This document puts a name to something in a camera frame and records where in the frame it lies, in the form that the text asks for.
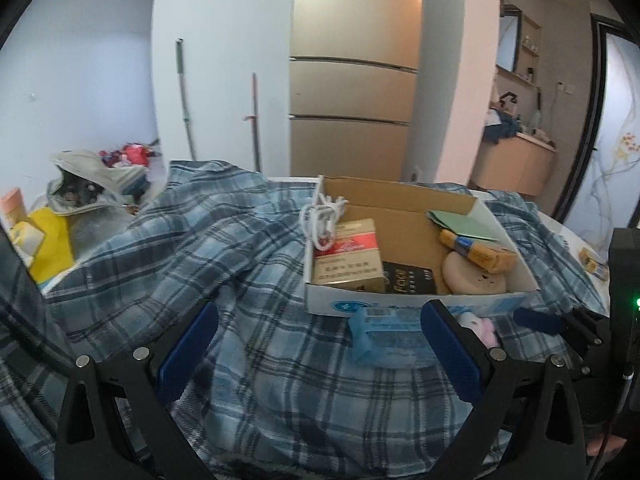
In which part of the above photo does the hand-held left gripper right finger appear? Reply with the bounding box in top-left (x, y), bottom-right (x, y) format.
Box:
top-left (420, 299), bottom-right (587, 480)

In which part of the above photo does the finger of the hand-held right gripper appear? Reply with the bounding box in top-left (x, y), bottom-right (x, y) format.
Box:
top-left (512, 306), bottom-right (608, 356)

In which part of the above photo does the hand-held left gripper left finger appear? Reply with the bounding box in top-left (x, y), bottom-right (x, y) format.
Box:
top-left (54, 300), bottom-right (221, 480)

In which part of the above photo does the pink bunny hair tie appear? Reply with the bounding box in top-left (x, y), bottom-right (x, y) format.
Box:
top-left (457, 311), bottom-right (501, 347)

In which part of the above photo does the blue tissue packet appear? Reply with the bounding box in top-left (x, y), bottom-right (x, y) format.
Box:
top-left (348, 306), bottom-right (431, 363)

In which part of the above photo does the yellow blue packet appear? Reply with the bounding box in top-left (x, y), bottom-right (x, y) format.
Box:
top-left (439, 229), bottom-right (518, 274)
top-left (579, 247), bottom-right (611, 281)

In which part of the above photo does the green notepad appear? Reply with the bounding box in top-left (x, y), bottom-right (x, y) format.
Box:
top-left (426, 208), bottom-right (501, 243)

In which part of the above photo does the red cigarette pack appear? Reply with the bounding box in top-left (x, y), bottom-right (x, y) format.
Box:
top-left (312, 218), bottom-right (386, 293)

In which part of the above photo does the cardboard box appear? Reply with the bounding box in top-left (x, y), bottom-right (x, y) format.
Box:
top-left (302, 175), bottom-right (541, 317)

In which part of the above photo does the white charging cable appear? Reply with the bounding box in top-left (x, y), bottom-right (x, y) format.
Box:
top-left (300, 177), bottom-right (349, 252)

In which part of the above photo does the round beige case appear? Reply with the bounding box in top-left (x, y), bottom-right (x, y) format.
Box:
top-left (441, 250), bottom-right (507, 295)

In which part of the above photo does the small black box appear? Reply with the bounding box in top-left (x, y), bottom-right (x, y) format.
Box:
top-left (382, 260), bottom-right (437, 295)

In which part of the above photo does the blue plaid shirt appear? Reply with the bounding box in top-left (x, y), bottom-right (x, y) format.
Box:
top-left (0, 160), bottom-right (611, 480)

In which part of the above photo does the black framed glass door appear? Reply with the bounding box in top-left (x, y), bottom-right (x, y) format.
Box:
top-left (555, 12), bottom-right (640, 241)

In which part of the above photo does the beige vanity cabinet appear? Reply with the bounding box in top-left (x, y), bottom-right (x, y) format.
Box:
top-left (470, 130), bottom-right (557, 198)

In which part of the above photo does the yellow plastic bag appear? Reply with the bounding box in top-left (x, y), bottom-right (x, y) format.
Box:
top-left (10, 208), bottom-right (76, 285)

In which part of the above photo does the blue clothes heap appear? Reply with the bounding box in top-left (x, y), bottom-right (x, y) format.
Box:
top-left (484, 107), bottom-right (523, 145)

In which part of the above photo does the pale yellow carton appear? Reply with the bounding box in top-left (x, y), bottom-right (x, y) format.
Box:
top-left (10, 220), bottom-right (46, 266)

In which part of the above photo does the white plastic bag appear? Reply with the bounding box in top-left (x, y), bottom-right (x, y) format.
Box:
top-left (47, 149), bottom-right (148, 216)

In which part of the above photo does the pile of plastic bags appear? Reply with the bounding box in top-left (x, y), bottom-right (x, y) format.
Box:
top-left (100, 142), bottom-right (161, 168)

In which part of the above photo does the pink cup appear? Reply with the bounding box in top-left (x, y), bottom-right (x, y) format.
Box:
top-left (0, 187), bottom-right (28, 223)

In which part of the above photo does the bathroom mirror cabinet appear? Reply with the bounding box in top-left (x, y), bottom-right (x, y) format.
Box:
top-left (497, 4), bottom-right (543, 83)

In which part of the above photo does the gold three-door fridge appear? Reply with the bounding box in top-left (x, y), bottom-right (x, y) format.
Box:
top-left (289, 0), bottom-right (423, 178)

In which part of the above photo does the grey mop handle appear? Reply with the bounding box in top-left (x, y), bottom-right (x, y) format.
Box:
top-left (175, 38), bottom-right (197, 161)

